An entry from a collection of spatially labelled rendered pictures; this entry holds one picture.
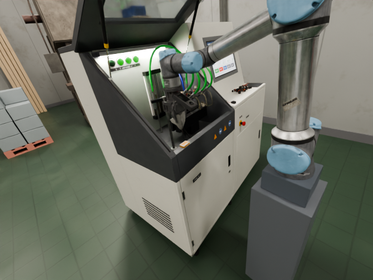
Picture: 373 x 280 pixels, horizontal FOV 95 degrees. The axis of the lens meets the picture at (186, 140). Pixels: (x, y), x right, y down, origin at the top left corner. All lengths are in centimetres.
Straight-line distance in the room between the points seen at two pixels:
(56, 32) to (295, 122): 434
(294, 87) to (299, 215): 51
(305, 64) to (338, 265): 146
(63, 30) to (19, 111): 172
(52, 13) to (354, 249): 509
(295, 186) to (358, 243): 117
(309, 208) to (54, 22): 452
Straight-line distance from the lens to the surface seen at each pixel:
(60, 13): 456
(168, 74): 78
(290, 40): 53
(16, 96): 476
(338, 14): 296
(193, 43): 144
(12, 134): 451
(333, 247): 182
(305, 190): 80
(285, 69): 54
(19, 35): 849
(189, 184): 104
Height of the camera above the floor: 142
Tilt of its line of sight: 29 degrees down
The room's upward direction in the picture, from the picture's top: 9 degrees counter-clockwise
